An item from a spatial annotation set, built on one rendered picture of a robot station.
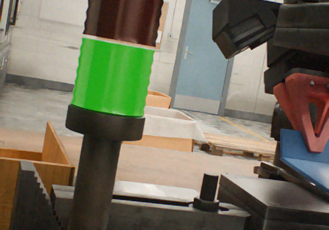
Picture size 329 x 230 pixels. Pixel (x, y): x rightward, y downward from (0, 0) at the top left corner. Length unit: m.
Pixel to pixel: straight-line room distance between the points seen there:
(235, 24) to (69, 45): 10.71
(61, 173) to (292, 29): 0.23
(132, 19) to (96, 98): 0.04
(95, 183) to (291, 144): 0.36
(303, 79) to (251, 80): 11.39
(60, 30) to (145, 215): 10.88
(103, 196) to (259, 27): 0.37
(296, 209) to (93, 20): 0.24
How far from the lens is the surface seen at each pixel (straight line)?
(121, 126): 0.30
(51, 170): 0.56
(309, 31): 0.51
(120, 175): 0.88
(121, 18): 0.30
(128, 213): 0.45
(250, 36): 0.64
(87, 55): 0.31
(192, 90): 11.70
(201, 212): 0.46
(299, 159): 0.65
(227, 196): 0.55
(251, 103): 12.09
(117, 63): 0.30
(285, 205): 0.49
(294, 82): 0.64
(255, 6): 0.66
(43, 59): 11.32
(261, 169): 0.64
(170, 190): 0.75
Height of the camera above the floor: 1.09
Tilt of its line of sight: 5 degrees down
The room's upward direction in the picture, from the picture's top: 10 degrees clockwise
